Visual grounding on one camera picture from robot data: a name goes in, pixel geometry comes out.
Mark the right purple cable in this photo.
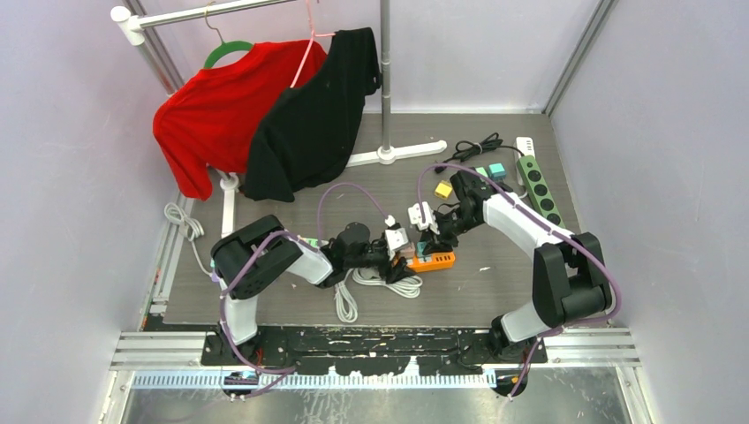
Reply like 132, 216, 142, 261
416, 163, 623, 399

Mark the teal plug adapter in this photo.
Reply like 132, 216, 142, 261
487, 163, 507, 182

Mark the brown plug adapter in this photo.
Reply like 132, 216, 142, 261
398, 242, 416, 259

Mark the white cable by wall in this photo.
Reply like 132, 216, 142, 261
163, 202, 215, 276

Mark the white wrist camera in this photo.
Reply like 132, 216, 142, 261
384, 227, 411, 259
407, 201, 439, 234

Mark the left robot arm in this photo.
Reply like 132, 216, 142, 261
210, 215, 420, 365

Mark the orange power strip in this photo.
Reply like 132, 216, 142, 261
406, 252, 456, 273

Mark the white power strip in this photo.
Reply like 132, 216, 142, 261
514, 137, 535, 158
299, 236, 322, 249

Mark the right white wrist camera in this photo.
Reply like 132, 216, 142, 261
407, 201, 439, 234

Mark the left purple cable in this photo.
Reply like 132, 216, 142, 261
217, 181, 396, 400

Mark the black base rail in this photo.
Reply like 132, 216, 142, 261
200, 326, 530, 376

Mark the red t-shirt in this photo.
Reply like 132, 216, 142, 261
153, 40, 328, 201

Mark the green power strip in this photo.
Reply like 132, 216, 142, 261
516, 155, 565, 228

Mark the purple cable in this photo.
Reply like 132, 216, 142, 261
217, 181, 396, 400
416, 163, 623, 399

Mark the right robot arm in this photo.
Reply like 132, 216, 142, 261
408, 167, 618, 363

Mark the white clothes rack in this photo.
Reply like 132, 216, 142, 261
110, 1, 447, 237

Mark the yellow plug adapter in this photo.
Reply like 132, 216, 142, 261
434, 180, 453, 200

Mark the black t-shirt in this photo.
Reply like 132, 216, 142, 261
240, 27, 382, 202

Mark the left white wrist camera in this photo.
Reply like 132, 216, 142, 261
384, 227, 411, 259

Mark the green clothes hanger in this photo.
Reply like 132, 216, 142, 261
203, 2, 253, 69

